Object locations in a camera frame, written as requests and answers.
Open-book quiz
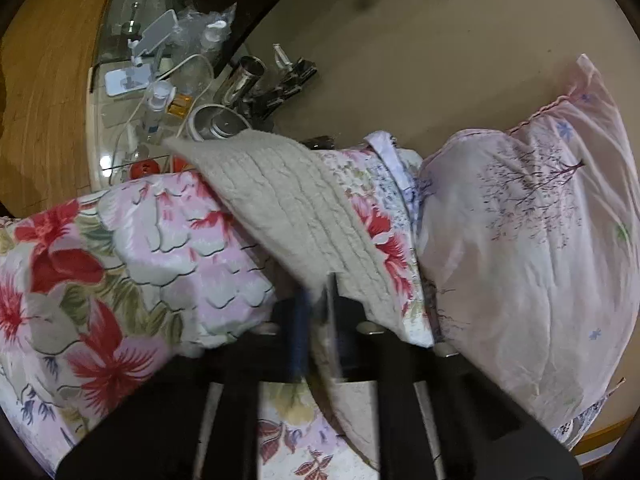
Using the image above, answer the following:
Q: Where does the steel cup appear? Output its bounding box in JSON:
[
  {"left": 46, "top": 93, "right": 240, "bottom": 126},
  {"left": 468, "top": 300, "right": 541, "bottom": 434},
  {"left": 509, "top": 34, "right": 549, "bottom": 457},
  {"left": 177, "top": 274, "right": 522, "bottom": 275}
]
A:
[{"left": 216, "top": 55, "right": 266, "bottom": 107}]

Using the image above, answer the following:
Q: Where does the white floral bed sheet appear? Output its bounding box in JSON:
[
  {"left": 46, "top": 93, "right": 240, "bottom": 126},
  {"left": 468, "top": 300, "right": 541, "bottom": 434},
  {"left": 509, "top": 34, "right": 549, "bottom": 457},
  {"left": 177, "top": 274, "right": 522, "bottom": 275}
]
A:
[{"left": 257, "top": 382, "right": 378, "bottom": 480}]

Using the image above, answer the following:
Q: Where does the white phone stand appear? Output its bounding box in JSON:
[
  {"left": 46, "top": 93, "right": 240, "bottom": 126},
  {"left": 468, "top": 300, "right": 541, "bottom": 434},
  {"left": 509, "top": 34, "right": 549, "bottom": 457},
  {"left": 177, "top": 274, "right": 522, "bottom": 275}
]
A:
[{"left": 104, "top": 9, "right": 178, "bottom": 98}]

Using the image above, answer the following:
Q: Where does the glass bedside table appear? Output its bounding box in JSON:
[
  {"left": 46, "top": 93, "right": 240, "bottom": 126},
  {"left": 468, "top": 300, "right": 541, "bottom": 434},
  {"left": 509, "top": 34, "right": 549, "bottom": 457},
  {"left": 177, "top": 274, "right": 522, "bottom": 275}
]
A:
[{"left": 86, "top": 0, "right": 242, "bottom": 191}]

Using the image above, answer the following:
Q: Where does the red floral quilt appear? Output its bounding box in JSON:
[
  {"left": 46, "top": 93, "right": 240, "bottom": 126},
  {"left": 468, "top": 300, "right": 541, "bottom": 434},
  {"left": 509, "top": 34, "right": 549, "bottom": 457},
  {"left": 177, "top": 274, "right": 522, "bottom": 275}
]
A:
[{"left": 0, "top": 146, "right": 435, "bottom": 476}]

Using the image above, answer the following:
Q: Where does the beige knitted small garment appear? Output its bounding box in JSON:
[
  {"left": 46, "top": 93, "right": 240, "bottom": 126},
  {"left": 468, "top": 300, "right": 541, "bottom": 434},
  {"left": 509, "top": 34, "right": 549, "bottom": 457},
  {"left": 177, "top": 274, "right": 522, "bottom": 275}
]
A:
[{"left": 168, "top": 130, "right": 433, "bottom": 472}]

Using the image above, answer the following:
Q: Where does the white charging cable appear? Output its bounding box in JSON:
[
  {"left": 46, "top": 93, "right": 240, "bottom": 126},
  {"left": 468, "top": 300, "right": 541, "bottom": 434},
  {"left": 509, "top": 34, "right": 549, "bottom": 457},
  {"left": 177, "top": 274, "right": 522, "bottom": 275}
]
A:
[{"left": 106, "top": 52, "right": 216, "bottom": 181}]

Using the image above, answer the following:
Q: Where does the round steel tin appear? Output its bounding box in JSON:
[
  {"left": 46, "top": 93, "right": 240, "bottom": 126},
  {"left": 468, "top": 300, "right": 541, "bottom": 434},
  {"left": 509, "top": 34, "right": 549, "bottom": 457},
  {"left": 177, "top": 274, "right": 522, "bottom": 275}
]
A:
[{"left": 188, "top": 104, "right": 250, "bottom": 142}]

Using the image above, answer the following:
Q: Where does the black clip tool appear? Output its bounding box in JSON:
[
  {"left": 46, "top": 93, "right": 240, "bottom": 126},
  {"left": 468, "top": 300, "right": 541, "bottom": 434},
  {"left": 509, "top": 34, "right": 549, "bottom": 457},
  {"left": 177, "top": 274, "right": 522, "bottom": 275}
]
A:
[{"left": 253, "top": 42, "right": 318, "bottom": 120}]

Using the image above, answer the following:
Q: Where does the lavender print pillow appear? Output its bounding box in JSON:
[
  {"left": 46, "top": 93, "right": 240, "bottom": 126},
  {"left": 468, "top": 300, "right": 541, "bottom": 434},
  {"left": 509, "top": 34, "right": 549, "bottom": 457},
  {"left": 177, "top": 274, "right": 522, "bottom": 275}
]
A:
[{"left": 364, "top": 130, "right": 421, "bottom": 238}]

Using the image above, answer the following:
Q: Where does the pink tree print pillow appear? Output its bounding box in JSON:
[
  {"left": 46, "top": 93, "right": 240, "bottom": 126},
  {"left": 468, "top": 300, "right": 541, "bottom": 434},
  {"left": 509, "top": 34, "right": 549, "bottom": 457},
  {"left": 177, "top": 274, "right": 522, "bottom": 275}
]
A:
[{"left": 416, "top": 56, "right": 639, "bottom": 429}]

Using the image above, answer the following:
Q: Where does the small white spray bottle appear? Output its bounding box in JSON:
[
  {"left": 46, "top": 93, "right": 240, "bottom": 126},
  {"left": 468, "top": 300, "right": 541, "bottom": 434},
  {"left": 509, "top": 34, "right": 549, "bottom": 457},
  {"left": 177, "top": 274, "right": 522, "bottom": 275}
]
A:
[{"left": 140, "top": 80, "right": 176, "bottom": 144}]

